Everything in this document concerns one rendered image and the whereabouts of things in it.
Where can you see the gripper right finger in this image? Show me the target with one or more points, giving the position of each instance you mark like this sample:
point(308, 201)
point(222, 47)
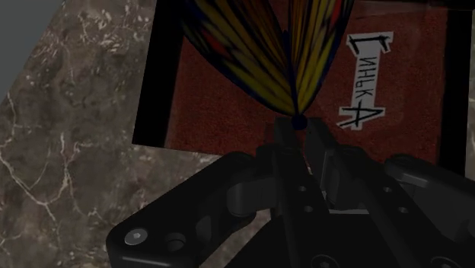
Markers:
point(400, 193)

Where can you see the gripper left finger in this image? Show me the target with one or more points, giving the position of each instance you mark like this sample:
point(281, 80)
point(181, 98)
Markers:
point(207, 200)

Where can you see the red book with butterfly cover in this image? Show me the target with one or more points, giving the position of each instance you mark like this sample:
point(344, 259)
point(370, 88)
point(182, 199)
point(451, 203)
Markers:
point(219, 107)

